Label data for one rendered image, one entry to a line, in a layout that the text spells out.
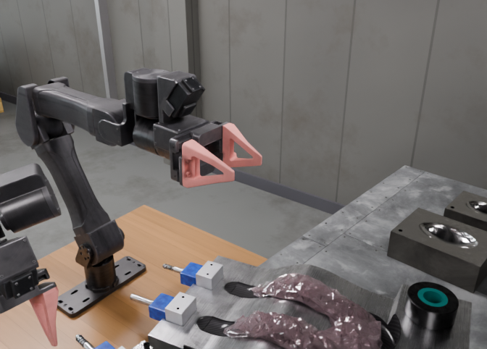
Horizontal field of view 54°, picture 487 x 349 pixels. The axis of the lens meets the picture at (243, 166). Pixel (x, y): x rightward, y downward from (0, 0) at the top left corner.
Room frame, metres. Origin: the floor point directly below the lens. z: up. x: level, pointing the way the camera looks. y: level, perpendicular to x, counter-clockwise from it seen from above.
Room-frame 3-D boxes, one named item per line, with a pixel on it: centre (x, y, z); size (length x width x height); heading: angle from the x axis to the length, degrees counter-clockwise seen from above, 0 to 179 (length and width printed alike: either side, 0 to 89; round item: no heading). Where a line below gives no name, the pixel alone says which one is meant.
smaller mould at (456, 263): (0.92, -0.46, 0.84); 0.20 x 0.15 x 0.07; 47
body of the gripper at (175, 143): (0.66, 0.09, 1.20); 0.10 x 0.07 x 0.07; 143
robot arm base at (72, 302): (0.83, 0.31, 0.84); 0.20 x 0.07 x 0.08; 143
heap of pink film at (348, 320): (0.63, -0.11, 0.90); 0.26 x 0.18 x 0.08; 65
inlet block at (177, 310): (0.70, 0.16, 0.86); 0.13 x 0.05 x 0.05; 65
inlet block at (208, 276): (0.79, 0.11, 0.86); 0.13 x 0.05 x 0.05; 65
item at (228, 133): (0.63, 0.02, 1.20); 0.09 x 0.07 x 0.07; 53
